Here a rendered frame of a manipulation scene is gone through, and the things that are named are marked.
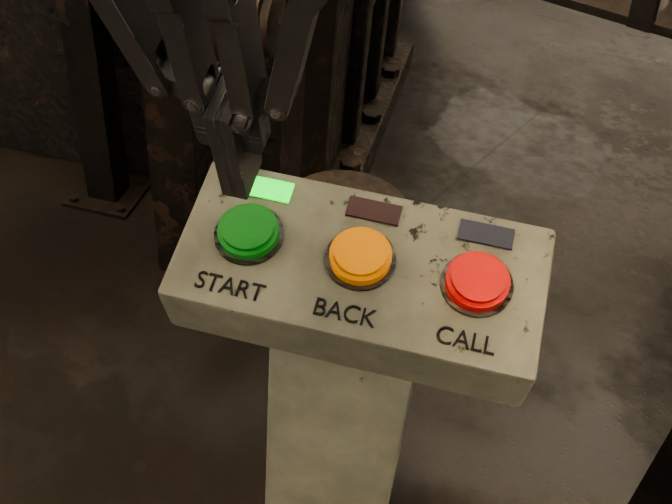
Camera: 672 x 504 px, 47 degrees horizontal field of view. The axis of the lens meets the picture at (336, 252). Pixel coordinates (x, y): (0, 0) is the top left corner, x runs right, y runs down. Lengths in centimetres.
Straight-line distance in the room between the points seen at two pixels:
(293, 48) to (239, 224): 18
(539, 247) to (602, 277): 100
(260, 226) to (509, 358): 18
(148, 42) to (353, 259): 19
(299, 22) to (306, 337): 22
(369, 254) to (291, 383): 11
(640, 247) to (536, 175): 28
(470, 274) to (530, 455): 72
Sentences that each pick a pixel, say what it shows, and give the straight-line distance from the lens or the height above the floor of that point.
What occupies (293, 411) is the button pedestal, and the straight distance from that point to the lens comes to 57.
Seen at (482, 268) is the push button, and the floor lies 61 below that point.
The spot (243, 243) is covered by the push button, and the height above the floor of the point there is 61.
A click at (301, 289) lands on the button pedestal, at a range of 49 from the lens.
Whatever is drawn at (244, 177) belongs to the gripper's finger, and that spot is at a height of 67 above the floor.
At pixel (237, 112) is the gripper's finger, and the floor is 73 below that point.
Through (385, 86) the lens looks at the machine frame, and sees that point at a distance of 183.
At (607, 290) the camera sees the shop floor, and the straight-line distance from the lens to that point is 149.
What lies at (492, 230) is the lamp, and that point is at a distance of 51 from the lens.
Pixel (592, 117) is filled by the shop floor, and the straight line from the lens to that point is 202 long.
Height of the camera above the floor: 92
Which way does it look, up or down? 40 degrees down
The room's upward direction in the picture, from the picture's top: 6 degrees clockwise
